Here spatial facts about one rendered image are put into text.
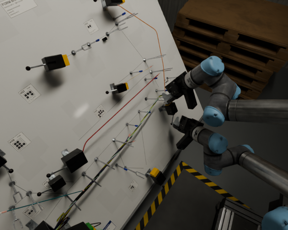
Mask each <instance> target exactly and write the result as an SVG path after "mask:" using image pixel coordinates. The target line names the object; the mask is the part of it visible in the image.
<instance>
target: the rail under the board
mask: <svg viewBox="0 0 288 230"><path fill-rule="evenodd" d="M202 119H203V117H201V118H200V120H199V122H201V121H202ZM180 150H181V149H178V150H177V151H176V153H175V154H174V156H173V157H172V158H171V160H170V161H169V162H168V164H167V165H166V167H165V168H164V169H163V171H162V173H163V174H164V173H165V171H166V170H167V168H168V167H169V166H170V164H171V163H172V162H173V160H174V159H175V157H176V156H177V154H178V153H179V152H180ZM155 185H156V183H155V182H154V183H153V184H152V186H151V187H150V189H149V190H148V192H147V193H146V194H145V195H144V197H143V198H142V200H141V201H140V203H139V204H138V205H137V207H136V208H135V210H134V211H133V212H132V214H131V215H130V216H129V218H128V219H127V220H126V222H125V223H124V225H123V226H122V227H121V229H120V230H124V229H125V228H126V226H127V225H128V223H129V222H130V220H131V219H132V218H133V216H134V215H135V214H136V212H137V211H138V209H139V208H140V206H141V205H142V204H143V202H144V201H145V200H146V198H147V197H148V195H149V194H150V192H151V191H152V190H153V188H154V187H155Z"/></svg>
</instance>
